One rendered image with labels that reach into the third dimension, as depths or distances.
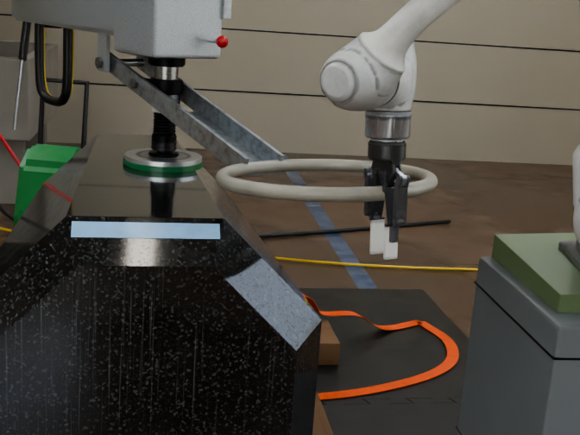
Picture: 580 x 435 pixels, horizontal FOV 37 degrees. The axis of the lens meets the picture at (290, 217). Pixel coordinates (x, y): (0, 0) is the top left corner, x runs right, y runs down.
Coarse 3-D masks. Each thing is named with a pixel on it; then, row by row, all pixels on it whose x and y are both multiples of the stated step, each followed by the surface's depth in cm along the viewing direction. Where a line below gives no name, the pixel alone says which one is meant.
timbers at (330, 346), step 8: (328, 328) 328; (320, 336) 320; (328, 336) 321; (336, 336) 322; (320, 344) 314; (328, 344) 314; (336, 344) 315; (320, 352) 315; (328, 352) 315; (336, 352) 315; (320, 360) 315; (328, 360) 316; (336, 360) 316
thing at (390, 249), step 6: (384, 228) 173; (384, 234) 173; (384, 240) 173; (384, 246) 173; (390, 246) 174; (396, 246) 174; (384, 252) 173; (390, 252) 174; (396, 252) 174; (384, 258) 174; (390, 258) 174; (396, 258) 175
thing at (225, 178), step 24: (240, 168) 203; (264, 168) 210; (288, 168) 214; (312, 168) 216; (336, 168) 215; (360, 168) 213; (408, 168) 204; (240, 192) 179; (264, 192) 174; (288, 192) 171; (312, 192) 170; (336, 192) 170; (360, 192) 171; (408, 192) 176
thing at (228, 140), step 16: (96, 64) 245; (112, 64) 245; (128, 64) 250; (144, 64) 253; (128, 80) 240; (144, 80) 234; (144, 96) 235; (160, 96) 229; (192, 96) 237; (176, 112) 224; (192, 112) 234; (208, 112) 233; (224, 112) 228; (192, 128) 220; (208, 128) 216; (224, 128) 228; (240, 128) 223; (208, 144) 216; (224, 144) 211; (240, 144) 223; (256, 144) 219; (224, 160) 211; (240, 160) 207; (256, 160) 217; (240, 176) 207
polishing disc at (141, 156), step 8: (128, 152) 242; (136, 152) 243; (144, 152) 244; (184, 152) 248; (192, 152) 249; (128, 160) 236; (136, 160) 234; (144, 160) 233; (152, 160) 234; (160, 160) 235; (168, 160) 236; (176, 160) 236; (184, 160) 237; (192, 160) 238; (200, 160) 241
